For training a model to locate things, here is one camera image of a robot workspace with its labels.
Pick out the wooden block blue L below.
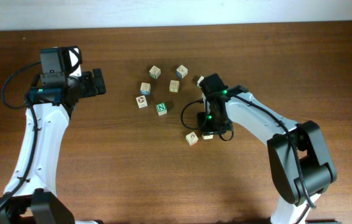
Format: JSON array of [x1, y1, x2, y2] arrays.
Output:
[[202, 134, 214, 140]]

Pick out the wooden block carrot drawing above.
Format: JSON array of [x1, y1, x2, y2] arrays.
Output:
[[186, 132, 199, 146]]

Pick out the wooden block green A side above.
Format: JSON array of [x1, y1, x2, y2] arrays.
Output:
[[197, 76, 204, 88]]

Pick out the wooden block green N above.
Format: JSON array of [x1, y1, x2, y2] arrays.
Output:
[[156, 102, 168, 116]]

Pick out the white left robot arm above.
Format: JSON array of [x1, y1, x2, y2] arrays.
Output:
[[4, 68, 106, 197]]

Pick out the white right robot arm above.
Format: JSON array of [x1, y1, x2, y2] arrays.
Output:
[[201, 86, 337, 223]]

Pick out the wooden block soccer ball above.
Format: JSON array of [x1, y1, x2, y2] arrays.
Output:
[[136, 95, 148, 108]]

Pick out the wooden block blue bottom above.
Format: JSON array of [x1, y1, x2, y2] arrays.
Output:
[[140, 82, 151, 95]]

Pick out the wooden block yellow side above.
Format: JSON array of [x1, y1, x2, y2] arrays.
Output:
[[169, 80, 180, 93]]

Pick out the wooden block blue side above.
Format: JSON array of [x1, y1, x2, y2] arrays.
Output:
[[176, 65, 188, 78]]

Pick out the wooden block green V side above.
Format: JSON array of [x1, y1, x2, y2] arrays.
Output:
[[148, 65, 161, 80]]

